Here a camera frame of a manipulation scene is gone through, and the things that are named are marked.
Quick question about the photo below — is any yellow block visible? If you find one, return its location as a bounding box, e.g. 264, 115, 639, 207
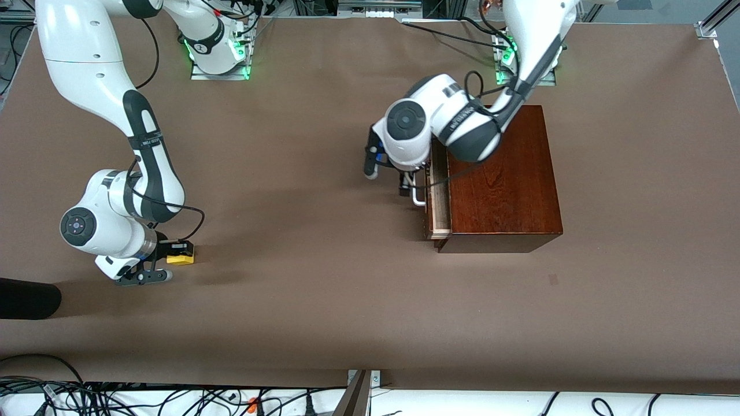
166, 243, 195, 266

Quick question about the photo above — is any wooden drawer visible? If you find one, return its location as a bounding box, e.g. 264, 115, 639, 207
425, 147, 453, 240

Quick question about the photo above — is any dark brown wooden cabinet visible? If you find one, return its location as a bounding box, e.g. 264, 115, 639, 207
435, 104, 564, 254

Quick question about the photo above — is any black cylindrical object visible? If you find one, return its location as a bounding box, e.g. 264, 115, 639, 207
0, 277, 62, 320

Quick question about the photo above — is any white power strip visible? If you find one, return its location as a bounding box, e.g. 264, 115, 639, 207
337, 0, 424, 19

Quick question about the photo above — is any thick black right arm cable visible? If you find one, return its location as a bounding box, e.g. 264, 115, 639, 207
128, 17, 206, 243

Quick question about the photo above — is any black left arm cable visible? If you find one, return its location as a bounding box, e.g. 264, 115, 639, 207
425, 69, 521, 188

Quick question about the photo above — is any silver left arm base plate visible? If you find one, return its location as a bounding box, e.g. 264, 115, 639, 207
495, 66, 558, 87

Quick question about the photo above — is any long black table cable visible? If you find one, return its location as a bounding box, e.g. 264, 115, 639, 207
402, 21, 509, 50

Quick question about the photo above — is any black floor cable loop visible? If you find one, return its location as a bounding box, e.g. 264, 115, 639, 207
0, 354, 86, 387

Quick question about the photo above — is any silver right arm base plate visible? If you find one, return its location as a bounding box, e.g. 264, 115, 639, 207
191, 58, 251, 81

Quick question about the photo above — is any silver metal bracket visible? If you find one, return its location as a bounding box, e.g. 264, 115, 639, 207
347, 370, 382, 389

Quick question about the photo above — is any grey metal post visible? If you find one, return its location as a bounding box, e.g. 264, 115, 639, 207
332, 370, 372, 416

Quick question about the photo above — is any aluminium frame profile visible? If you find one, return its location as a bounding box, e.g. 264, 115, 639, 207
0, 9, 38, 26
579, 0, 615, 24
694, 0, 740, 40

